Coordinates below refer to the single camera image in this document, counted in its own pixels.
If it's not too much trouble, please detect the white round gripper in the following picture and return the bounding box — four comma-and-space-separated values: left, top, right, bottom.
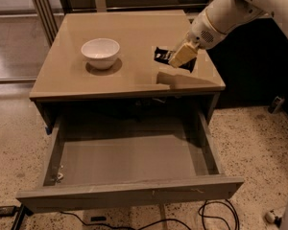
169, 11, 229, 68

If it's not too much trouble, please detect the black rxbar chocolate wrapper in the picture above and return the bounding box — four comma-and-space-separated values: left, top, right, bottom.
154, 47, 196, 73

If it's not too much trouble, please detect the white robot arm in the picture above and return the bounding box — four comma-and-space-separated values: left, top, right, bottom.
169, 0, 288, 68

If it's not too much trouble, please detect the open grey top drawer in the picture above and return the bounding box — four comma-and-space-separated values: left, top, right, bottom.
16, 111, 243, 213

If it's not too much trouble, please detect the white ceramic bowl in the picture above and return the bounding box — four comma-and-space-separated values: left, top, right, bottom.
81, 38, 120, 70

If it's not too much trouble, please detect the small dark floor object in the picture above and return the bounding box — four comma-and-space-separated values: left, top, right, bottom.
268, 96, 285, 114

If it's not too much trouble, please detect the tan top cabinet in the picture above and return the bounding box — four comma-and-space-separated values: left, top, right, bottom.
30, 11, 225, 129

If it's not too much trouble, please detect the white power strip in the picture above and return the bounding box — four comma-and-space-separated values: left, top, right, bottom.
265, 207, 285, 227

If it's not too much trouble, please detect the black power adapter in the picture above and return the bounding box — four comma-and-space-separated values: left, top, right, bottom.
0, 206, 18, 218

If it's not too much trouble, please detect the black floor cable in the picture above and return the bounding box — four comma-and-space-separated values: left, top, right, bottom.
59, 198, 241, 230

